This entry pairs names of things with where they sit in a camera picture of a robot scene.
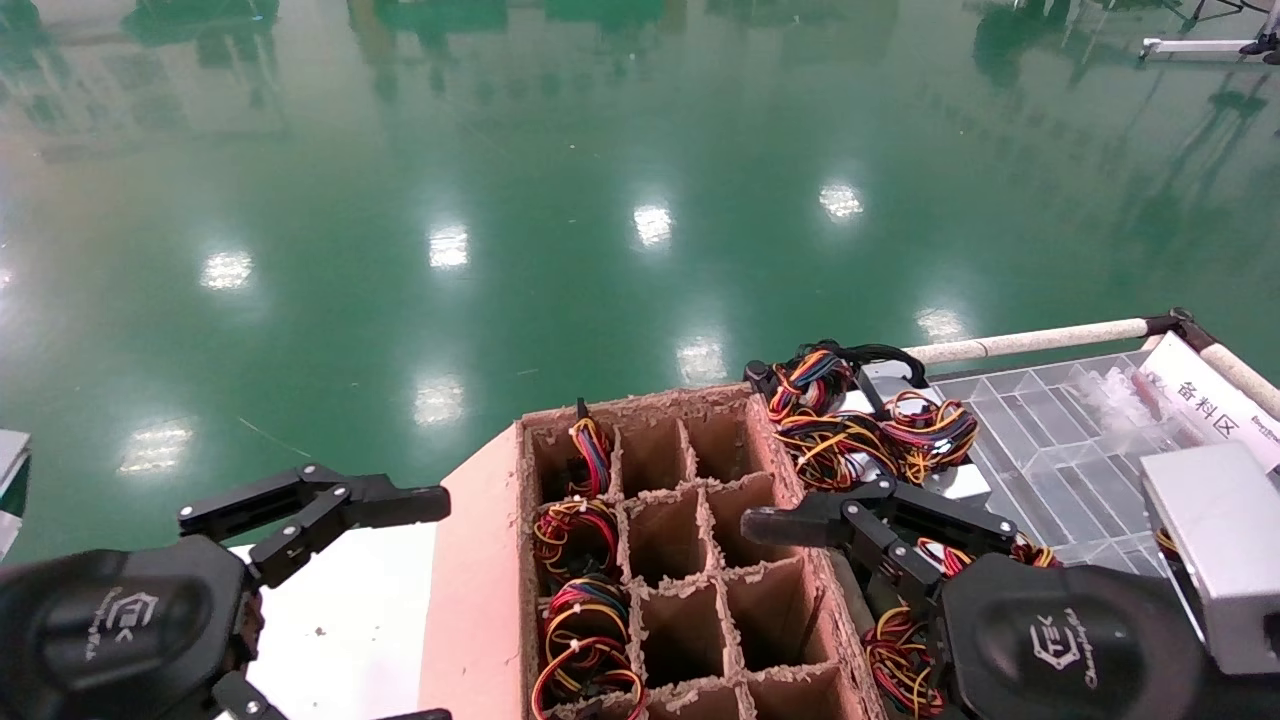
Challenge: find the clear plastic parts bag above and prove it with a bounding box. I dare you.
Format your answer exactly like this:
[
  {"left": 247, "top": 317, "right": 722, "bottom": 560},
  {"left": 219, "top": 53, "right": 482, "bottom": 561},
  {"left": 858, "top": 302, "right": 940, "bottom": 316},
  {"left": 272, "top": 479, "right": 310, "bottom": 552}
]
[{"left": 1085, "top": 365, "right": 1201, "bottom": 451}]

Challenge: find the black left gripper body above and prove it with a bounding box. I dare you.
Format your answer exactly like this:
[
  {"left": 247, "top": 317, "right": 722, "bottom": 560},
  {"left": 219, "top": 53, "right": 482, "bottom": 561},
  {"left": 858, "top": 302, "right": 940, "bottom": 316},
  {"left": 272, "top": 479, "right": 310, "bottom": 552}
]
[{"left": 0, "top": 535, "right": 266, "bottom": 720}]

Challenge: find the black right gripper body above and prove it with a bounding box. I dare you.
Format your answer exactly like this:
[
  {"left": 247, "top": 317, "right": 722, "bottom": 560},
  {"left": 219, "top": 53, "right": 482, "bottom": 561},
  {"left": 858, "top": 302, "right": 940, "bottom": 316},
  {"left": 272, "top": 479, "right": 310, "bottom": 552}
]
[{"left": 935, "top": 555, "right": 1216, "bottom": 720}]

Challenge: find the white printed label sign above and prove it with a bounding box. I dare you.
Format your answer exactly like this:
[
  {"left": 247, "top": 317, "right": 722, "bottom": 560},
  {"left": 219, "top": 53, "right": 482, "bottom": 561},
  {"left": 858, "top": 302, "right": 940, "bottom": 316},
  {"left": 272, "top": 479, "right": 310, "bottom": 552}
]
[{"left": 1135, "top": 332, "right": 1280, "bottom": 473}]

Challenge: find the clear plastic compartment tray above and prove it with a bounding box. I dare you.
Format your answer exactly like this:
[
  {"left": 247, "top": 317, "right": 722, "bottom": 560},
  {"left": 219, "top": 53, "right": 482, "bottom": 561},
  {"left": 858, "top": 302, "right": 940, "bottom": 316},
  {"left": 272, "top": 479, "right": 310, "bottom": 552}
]
[{"left": 925, "top": 350, "right": 1216, "bottom": 581}]

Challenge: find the brown divided cardboard box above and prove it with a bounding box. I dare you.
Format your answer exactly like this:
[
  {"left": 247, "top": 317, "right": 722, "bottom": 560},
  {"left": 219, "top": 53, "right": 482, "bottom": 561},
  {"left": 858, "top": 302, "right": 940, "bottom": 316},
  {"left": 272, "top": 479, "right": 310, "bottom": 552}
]
[{"left": 418, "top": 385, "right": 891, "bottom": 720}]

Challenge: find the silver grey power supply box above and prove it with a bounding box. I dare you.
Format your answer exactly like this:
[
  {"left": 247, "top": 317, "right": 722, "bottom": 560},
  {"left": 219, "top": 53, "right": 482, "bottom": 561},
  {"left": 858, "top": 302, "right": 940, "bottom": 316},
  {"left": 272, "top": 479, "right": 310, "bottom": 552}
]
[{"left": 1140, "top": 440, "right": 1280, "bottom": 676}]

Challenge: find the white grey board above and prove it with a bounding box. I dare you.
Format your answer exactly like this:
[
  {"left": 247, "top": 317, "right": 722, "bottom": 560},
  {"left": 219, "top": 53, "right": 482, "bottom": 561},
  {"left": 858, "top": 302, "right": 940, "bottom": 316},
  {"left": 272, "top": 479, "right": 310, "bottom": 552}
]
[{"left": 0, "top": 430, "right": 33, "bottom": 561}]

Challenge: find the power supply with colored cables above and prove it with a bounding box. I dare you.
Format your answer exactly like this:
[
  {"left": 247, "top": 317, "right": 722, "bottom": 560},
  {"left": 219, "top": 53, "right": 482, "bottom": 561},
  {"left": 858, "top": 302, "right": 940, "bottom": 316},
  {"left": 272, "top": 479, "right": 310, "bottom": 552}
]
[
  {"left": 862, "top": 605, "right": 946, "bottom": 719},
  {"left": 775, "top": 390, "right": 981, "bottom": 493},
  {"left": 530, "top": 497, "right": 623, "bottom": 586},
  {"left": 915, "top": 535, "right": 1063, "bottom": 581},
  {"left": 530, "top": 575, "right": 649, "bottom": 720},
  {"left": 565, "top": 398, "right": 616, "bottom": 499}
]

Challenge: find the white metal stand base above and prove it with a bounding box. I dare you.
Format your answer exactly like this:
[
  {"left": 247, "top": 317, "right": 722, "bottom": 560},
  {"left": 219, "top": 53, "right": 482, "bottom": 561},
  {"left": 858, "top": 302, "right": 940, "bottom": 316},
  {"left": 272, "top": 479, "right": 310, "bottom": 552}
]
[{"left": 1140, "top": 0, "right": 1280, "bottom": 63}]

